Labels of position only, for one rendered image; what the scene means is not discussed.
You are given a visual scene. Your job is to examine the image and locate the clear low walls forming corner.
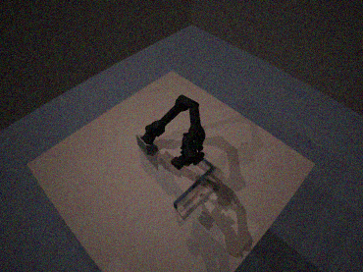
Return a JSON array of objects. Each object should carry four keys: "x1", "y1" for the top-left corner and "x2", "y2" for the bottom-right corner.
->
[{"x1": 177, "y1": 161, "x2": 216, "y2": 208}]

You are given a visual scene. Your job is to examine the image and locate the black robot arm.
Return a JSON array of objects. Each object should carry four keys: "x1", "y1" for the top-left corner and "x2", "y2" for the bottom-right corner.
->
[{"x1": 140, "y1": 95, "x2": 206, "y2": 166}]

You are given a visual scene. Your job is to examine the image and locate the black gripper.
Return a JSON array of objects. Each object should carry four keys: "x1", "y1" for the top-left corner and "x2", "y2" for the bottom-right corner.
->
[{"x1": 171, "y1": 145, "x2": 203, "y2": 170}]

